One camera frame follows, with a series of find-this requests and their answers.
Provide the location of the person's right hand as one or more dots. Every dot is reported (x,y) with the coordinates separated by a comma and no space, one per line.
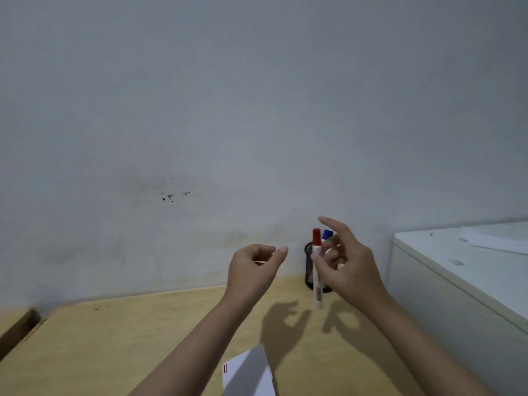
(354,272)

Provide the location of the person's left hand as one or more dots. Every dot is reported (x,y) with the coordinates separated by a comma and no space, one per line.
(247,276)

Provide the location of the person's left thumb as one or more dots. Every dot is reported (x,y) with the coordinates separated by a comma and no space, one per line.
(279,256)

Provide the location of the person's right thumb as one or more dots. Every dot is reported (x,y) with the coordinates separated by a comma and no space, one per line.
(332,242)

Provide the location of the red-capped white marker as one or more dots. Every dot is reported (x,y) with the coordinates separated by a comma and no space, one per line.
(317,284)

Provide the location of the person's left forearm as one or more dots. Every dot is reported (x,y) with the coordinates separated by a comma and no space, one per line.
(194,350)

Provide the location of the person's right forearm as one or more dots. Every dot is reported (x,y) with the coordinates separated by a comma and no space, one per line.
(425,350)

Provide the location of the blue-capped marker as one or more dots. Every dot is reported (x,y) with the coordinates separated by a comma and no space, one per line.
(327,234)

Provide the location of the black mesh pen holder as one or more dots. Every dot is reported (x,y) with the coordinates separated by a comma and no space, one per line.
(309,272)

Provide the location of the white cardboard box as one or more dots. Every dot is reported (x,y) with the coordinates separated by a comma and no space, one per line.
(247,373)

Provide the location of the white cabinet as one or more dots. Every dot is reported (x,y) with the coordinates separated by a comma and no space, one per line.
(462,309)

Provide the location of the white paper stack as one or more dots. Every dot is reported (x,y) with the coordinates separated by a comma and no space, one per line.
(499,239)

